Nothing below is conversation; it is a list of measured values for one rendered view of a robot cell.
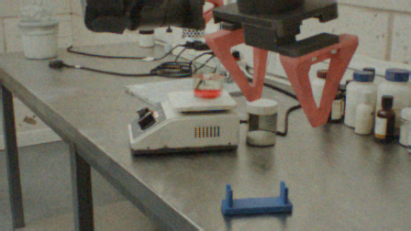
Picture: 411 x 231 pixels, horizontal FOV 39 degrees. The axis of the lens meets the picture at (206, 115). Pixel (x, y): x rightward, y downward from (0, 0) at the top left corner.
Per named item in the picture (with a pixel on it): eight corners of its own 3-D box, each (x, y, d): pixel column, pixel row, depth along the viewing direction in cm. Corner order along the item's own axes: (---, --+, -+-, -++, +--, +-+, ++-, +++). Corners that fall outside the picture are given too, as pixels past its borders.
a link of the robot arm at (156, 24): (111, 12, 96) (126, 38, 94) (127, -17, 91) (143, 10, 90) (145, 8, 101) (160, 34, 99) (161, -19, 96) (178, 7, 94)
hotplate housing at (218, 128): (131, 157, 106) (129, 114, 104) (128, 135, 118) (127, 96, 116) (251, 149, 109) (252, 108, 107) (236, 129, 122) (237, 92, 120)
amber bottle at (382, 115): (388, 137, 117) (392, 93, 115) (396, 142, 114) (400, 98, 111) (371, 137, 117) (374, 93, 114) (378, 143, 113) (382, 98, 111)
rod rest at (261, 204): (224, 215, 83) (224, 192, 82) (220, 205, 86) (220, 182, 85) (293, 212, 84) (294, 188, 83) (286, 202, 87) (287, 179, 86)
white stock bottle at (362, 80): (371, 130, 121) (375, 76, 118) (340, 126, 124) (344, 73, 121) (377, 123, 126) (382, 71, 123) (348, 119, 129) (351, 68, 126)
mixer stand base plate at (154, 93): (155, 105, 140) (155, 102, 140) (123, 89, 156) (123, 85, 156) (258, 91, 154) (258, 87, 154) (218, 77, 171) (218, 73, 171)
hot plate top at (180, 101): (172, 112, 105) (172, 107, 105) (166, 96, 117) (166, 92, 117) (238, 109, 107) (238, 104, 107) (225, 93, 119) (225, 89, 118)
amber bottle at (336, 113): (319, 121, 128) (322, 77, 125) (327, 116, 131) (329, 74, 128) (337, 124, 126) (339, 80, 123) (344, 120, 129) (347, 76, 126)
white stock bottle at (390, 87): (385, 125, 125) (391, 65, 121) (416, 132, 120) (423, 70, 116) (367, 131, 120) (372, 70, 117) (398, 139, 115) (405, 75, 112)
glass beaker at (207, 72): (187, 103, 109) (186, 58, 107) (195, 95, 115) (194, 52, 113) (224, 105, 108) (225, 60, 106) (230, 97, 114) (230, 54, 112)
